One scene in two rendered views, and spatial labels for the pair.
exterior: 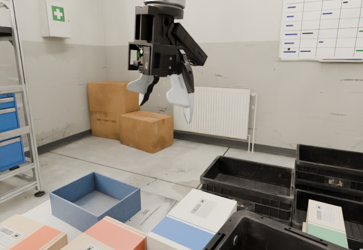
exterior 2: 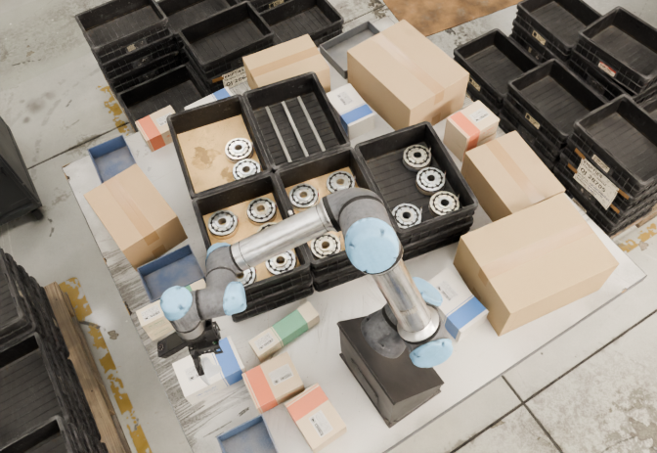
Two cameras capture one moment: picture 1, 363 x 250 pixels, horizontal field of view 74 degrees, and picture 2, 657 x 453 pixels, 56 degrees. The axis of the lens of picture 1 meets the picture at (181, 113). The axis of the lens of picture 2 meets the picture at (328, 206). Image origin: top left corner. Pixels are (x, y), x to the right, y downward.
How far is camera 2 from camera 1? 1.85 m
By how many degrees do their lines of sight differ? 103
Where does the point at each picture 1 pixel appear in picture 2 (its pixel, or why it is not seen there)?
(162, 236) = (237, 360)
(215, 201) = (185, 372)
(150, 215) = (218, 428)
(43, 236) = (297, 409)
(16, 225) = (313, 432)
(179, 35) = not seen: hidden behind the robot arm
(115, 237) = (259, 383)
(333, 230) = not seen: hidden behind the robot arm
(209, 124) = not seen: outside the picture
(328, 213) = (149, 312)
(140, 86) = (210, 370)
